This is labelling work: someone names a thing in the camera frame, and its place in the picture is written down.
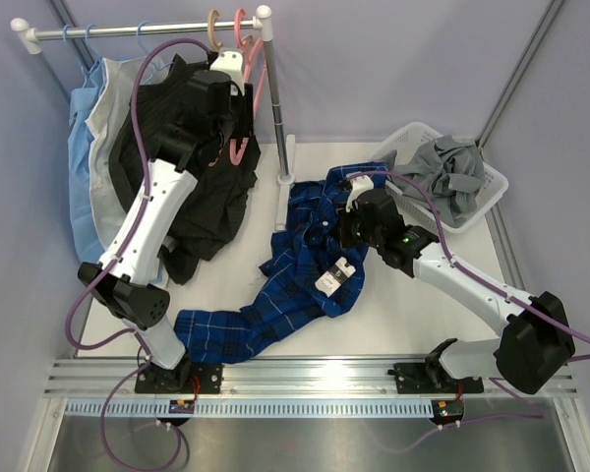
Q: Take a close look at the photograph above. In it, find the white metal clothes rack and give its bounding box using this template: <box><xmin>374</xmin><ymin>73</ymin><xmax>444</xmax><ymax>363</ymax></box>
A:
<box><xmin>10</xmin><ymin>5</ymin><xmax>295</xmax><ymax>231</ymax></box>

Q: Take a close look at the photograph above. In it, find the black garment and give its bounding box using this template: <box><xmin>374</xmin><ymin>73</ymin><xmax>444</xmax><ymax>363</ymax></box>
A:
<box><xmin>108</xmin><ymin>55</ymin><xmax>261</xmax><ymax>285</ymax></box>

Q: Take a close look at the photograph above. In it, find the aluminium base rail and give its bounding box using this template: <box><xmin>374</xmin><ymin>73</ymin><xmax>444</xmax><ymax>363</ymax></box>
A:
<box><xmin>43</xmin><ymin>353</ymin><xmax>579</xmax><ymax>397</ymax></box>

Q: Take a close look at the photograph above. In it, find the aluminium frame post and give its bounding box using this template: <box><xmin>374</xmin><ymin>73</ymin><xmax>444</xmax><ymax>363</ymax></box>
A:
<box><xmin>475</xmin><ymin>0</ymin><xmax>568</xmax><ymax>151</ymax></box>

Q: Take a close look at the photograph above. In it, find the blue wire hanger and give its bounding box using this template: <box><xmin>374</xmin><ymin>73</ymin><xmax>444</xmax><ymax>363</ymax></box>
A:
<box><xmin>135</xmin><ymin>21</ymin><xmax>173</xmax><ymax>82</ymax></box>
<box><xmin>62</xmin><ymin>24</ymin><xmax>88</xmax><ymax>77</ymax></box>
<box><xmin>84</xmin><ymin>24</ymin><xmax>101</xmax><ymax>63</ymax></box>

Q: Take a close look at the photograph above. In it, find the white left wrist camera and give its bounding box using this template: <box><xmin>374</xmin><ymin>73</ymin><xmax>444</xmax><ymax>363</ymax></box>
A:
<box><xmin>209</xmin><ymin>48</ymin><xmax>244</xmax><ymax>91</ymax></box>

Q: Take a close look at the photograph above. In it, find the pink plastic hanger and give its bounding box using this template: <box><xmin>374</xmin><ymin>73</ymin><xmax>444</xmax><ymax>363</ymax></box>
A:
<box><xmin>230</xmin><ymin>8</ymin><xmax>267</xmax><ymax>165</ymax></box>

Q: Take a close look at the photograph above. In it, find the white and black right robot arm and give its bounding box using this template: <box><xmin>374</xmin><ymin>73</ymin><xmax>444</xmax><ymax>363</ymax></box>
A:
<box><xmin>337</xmin><ymin>186</ymin><xmax>575</xmax><ymax>394</ymax></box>

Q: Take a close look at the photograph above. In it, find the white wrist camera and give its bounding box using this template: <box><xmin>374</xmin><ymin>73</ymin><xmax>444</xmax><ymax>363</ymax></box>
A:
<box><xmin>209</xmin><ymin>48</ymin><xmax>244</xmax><ymax>91</ymax></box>
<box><xmin>345</xmin><ymin>175</ymin><xmax>374</xmax><ymax>212</ymax></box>

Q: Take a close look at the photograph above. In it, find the white shirt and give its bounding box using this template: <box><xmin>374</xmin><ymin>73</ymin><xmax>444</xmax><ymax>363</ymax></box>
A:
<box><xmin>86</xmin><ymin>57</ymin><xmax>144</xmax><ymax>249</ymax></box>

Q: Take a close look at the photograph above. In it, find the beige plastic hanger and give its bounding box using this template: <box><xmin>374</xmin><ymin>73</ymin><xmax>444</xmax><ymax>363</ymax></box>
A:
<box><xmin>206</xmin><ymin>9</ymin><xmax>223</xmax><ymax>52</ymax></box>

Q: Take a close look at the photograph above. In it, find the white plastic basket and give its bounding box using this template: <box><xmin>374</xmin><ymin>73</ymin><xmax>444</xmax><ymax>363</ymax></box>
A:
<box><xmin>369</xmin><ymin>121</ymin><xmax>508</xmax><ymax>234</ymax></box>

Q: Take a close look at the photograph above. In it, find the blue plaid shirt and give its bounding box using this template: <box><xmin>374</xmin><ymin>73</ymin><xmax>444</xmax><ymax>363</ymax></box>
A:
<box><xmin>174</xmin><ymin>162</ymin><xmax>387</xmax><ymax>364</ymax></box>

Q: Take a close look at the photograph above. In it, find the grey shirt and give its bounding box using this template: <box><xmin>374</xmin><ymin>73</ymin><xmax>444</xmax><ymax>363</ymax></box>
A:
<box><xmin>392</xmin><ymin>136</ymin><xmax>485</xmax><ymax>227</ymax></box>

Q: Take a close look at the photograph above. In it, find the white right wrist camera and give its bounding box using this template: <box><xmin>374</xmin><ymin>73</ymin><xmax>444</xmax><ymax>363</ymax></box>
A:
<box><xmin>345</xmin><ymin>175</ymin><xmax>374</xmax><ymax>212</ymax></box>

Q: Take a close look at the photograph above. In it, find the light blue cable duct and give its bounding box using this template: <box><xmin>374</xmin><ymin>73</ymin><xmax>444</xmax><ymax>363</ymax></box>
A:
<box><xmin>64</xmin><ymin>398</ymin><xmax>435</xmax><ymax>419</ymax></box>

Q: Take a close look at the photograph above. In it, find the light blue shirt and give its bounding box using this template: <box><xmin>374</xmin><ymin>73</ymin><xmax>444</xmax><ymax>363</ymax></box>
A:
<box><xmin>68</xmin><ymin>61</ymin><xmax>103</xmax><ymax>263</ymax></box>

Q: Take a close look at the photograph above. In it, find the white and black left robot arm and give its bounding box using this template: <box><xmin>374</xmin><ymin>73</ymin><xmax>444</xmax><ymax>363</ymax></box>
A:
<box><xmin>78</xmin><ymin>70</ymin><xmax>244</xmax><ymax>392</ymax></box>

